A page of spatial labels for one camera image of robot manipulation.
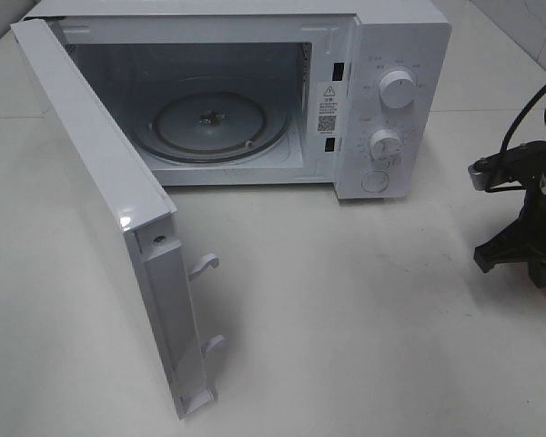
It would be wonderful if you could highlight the upper white power knob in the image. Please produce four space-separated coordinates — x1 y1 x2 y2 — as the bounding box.
378 67 417 109

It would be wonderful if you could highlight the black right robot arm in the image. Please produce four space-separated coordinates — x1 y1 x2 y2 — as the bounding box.
468 107 546 269

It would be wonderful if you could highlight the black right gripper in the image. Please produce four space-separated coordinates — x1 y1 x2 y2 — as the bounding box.
468 140 546 255

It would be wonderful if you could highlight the round white door button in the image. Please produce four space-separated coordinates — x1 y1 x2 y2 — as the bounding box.
361 170 389 193

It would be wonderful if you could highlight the lower white timer knob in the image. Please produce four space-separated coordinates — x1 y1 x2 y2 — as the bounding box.
369 128 402 160

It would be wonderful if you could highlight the white microwave door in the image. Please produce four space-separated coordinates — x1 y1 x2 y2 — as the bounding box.
12 19 219 418

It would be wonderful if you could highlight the white microwave oven body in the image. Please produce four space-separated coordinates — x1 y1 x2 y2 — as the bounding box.
17 1 451 199

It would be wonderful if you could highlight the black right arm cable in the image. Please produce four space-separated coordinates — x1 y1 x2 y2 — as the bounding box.
481 67 546 195

